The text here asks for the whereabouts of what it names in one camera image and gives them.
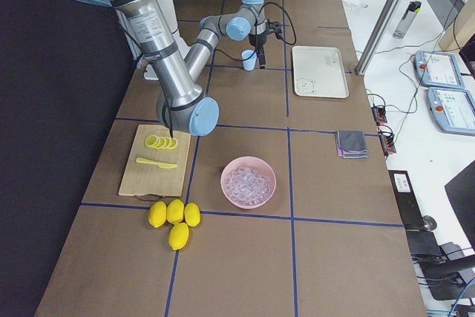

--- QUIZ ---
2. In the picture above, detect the grey folded cloth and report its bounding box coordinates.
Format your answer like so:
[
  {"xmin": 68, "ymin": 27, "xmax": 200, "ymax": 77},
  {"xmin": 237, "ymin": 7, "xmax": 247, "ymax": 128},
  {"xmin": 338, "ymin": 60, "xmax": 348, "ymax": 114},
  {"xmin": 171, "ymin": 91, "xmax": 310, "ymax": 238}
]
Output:
[{"xmin": 335, "ymin": 130, "xmax": 368, "ymax": 159}]

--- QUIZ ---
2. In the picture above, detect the aluminium frame post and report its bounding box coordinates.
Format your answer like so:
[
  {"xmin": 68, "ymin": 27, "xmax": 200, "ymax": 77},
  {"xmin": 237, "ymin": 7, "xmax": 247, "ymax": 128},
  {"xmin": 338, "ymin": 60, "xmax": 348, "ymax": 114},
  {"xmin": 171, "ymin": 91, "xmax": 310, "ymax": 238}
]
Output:
[{"xmin": 355, "ymin": 0, "xmax": 401, "ymax": 76}]

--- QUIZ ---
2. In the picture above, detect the whole lemon middle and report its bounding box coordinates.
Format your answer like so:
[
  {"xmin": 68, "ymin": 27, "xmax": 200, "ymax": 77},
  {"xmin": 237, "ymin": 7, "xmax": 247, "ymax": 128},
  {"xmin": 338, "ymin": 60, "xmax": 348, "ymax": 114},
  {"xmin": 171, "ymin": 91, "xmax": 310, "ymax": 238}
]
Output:
[{"xmin": 166, "ymin": 199, "xmax": 185, "ymax": 225}]

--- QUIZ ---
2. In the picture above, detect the whole lemon right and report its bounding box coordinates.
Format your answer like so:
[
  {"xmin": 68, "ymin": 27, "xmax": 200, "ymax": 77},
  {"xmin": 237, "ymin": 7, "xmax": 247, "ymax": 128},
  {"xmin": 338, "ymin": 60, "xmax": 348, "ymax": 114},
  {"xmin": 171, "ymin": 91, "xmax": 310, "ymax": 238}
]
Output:
[{"xmin": 184, "ymin": 202, "xmax": 201, "ymax": 227}]

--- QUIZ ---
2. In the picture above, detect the light blue plastic cup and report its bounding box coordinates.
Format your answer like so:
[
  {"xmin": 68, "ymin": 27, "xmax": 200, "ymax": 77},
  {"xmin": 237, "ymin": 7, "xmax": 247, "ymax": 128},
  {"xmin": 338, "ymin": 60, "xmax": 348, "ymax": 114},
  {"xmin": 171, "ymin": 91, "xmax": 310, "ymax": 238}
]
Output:
[{"xmin": 241, "ymin": 49, "xmax": 256, "ymax": 71}]

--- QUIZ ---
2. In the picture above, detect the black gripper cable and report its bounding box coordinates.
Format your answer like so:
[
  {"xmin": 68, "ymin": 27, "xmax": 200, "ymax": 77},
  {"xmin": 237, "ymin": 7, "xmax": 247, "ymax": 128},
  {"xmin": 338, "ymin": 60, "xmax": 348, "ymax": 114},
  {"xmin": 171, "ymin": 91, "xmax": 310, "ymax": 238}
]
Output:
[{"xmin": 214, "ymin": 1, "xmax": 298, "ymax": 64}]

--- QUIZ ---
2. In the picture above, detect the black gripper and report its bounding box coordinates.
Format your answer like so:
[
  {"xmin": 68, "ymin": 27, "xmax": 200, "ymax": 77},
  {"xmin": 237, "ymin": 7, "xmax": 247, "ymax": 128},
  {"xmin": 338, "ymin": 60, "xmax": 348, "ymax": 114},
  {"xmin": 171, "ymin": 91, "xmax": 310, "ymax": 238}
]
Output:
[{"xmin": 248, "ymin": 19, "xmax": 281, "ymax": 69}]

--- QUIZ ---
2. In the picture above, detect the wooden cutting board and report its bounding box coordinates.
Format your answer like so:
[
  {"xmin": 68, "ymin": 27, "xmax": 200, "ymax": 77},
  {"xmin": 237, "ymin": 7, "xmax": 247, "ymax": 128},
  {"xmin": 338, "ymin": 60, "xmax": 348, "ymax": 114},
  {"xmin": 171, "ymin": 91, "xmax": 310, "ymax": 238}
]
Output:
[{"xmin": 119, "ymin": 124, "xmax": 191, "ymax": 197}]

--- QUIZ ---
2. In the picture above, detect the teach pendant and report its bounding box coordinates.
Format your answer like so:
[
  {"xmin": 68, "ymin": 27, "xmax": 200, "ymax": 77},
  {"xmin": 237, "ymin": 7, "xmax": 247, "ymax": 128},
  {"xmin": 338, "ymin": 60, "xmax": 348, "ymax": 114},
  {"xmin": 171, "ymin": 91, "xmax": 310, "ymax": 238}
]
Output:
[
  {"xmin": 427, "ymin": 87, "xmax": 474, "ymax": 136},
  {"xmin": 413, "ymin": 50, "xmax": 465, "ymax": 89}
]

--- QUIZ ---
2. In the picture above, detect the whole lemon front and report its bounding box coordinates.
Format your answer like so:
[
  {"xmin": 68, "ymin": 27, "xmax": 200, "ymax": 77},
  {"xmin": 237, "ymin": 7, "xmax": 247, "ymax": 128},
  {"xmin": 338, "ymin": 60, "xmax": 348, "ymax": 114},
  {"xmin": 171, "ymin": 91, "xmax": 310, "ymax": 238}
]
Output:
[{"xmin": 168, "ymin": 222, "xmax": 189, "ymax": 250}]

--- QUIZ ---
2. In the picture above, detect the clear water bottle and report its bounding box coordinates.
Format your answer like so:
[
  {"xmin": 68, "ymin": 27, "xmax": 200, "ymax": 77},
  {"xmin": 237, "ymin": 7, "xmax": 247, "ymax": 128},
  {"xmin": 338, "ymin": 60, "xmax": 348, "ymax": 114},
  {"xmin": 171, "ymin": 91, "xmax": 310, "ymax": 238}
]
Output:
[{"xmin": 393, "ymin": 1, "xmax": 422, "ymax": 39}]

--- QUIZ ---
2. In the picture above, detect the clear ice cubes pile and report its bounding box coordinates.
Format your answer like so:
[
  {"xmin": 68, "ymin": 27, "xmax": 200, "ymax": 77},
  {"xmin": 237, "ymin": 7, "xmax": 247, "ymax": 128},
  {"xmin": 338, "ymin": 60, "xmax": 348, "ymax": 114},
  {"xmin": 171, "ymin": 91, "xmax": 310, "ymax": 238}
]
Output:
[{"xmin": 224, "ymin": 166, "xmax": 270, "ymax": 206}]

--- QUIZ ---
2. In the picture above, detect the upper teach pendant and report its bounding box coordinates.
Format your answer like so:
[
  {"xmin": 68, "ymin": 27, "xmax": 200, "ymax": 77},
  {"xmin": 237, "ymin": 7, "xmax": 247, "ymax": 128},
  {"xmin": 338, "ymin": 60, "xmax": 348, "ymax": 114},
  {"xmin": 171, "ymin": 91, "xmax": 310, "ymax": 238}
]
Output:
[{"xmin": 413, "ymin": 50, "xmax": 465, "ymax": 89}]

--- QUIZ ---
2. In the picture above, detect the yellow plastic knife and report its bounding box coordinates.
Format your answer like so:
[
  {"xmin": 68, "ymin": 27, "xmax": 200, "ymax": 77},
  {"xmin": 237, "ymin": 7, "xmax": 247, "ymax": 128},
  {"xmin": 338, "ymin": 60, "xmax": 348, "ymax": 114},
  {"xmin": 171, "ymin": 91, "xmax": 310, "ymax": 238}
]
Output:
[{"xmin": 136, "ymin": 157, "xmax": 178, "ymax": 169}]

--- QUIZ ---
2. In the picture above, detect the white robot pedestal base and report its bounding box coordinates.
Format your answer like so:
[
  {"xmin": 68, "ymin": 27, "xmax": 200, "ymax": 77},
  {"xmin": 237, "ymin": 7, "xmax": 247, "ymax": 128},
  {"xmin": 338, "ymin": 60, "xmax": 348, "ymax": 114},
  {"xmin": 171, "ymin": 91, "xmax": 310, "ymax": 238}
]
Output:
[{"xmin": 157, "ymin": 0, "xmax": 190, "ymax": 59}]

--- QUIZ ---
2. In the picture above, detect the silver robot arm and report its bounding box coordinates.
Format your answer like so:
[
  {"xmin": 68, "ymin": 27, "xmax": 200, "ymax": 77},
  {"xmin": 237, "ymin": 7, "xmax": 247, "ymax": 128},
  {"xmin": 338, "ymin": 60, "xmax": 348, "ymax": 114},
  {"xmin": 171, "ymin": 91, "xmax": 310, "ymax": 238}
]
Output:
[{"xmin": 75, "ymin": 0, "xmax": 272, "ymax": 136}]

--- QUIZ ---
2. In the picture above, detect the lower teach pendant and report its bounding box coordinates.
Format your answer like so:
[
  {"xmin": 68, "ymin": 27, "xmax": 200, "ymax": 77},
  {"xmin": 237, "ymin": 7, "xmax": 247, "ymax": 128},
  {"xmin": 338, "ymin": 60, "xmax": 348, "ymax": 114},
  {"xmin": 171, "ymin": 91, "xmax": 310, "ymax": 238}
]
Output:
[{"xmin": 427, "ymin": 87, "xmax": 474, "ymax": 136}]

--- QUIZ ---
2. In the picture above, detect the whole lemon far left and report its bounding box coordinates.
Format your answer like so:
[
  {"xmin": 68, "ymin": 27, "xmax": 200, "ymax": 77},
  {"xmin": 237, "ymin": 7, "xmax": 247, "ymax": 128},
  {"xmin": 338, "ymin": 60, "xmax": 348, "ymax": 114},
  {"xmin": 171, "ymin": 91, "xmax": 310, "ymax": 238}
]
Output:
[{"xmin": 148, "ymin": 201, "xmax": 167, "ymax": 228}]

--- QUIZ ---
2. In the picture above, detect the cream bear tray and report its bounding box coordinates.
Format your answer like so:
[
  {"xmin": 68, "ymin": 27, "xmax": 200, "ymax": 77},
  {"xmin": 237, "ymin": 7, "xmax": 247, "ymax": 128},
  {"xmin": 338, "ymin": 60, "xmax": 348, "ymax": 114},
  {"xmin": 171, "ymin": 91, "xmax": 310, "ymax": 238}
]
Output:
[{"xmin": 292, "ymin": 45, "xmax": 349, "ymax": 99}]

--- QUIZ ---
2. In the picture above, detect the lemon slices row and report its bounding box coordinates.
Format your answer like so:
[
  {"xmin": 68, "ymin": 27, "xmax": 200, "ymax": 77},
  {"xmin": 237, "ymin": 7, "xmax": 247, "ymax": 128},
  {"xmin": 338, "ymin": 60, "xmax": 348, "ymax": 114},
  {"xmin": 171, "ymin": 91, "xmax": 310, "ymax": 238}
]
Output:
[{"xmin": 144, "ymin": 134, "xmax": 177, "ymax": 150}]

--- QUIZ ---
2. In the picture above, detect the pink bowl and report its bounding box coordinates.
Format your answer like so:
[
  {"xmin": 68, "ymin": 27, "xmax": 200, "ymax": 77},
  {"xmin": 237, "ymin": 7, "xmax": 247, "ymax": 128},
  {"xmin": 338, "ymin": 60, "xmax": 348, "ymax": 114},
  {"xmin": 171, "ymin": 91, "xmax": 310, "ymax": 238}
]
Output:
[{"xmin": 220, "ymin": 156, "xmax": 276, "ymax": 209}]

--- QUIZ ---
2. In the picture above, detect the whole lemon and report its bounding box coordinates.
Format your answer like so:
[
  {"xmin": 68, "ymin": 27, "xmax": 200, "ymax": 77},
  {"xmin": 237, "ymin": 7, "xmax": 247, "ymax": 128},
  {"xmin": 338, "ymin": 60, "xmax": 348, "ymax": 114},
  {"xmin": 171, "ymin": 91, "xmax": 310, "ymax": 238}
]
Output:
[
  {"xmin": 184, "ymin": 202, "xmax": 201, "ymax": 227},
  {"xmin": 166, "ymin": 199, "xmax": 185, "ymax": 225},
  {"xmin": 148, "ymin": 201, "xmax": 167, "ymax": 228},
  {"xmin": 168, "ymin": 222, "xmax": 189, "ymax": 250}
]

